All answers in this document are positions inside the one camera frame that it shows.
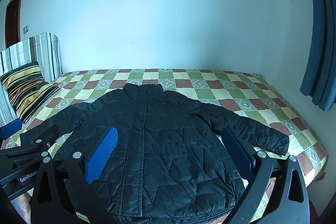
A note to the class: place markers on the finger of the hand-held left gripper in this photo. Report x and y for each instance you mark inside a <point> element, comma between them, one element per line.
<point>10,130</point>
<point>39,138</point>

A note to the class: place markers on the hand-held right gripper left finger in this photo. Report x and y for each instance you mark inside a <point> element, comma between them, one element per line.
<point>102,153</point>

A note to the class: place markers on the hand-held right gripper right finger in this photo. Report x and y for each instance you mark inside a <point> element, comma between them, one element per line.
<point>237,151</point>

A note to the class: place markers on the black quilted jacket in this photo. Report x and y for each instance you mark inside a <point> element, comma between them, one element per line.
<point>170,134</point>

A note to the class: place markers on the striped velvet pillow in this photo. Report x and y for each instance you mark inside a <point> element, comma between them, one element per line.
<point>26,90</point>

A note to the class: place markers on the checkered bed sheet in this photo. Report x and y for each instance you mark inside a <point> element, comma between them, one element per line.
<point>183,82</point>

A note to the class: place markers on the striped headboard cushion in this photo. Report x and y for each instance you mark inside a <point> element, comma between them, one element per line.
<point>44,48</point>

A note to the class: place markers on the brown wooden door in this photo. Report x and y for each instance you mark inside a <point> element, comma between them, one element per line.
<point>14,22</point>

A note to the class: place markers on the blue curtain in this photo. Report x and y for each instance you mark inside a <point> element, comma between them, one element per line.
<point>320,56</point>

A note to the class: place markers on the wall switch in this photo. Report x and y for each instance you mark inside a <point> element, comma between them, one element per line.
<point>26,29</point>

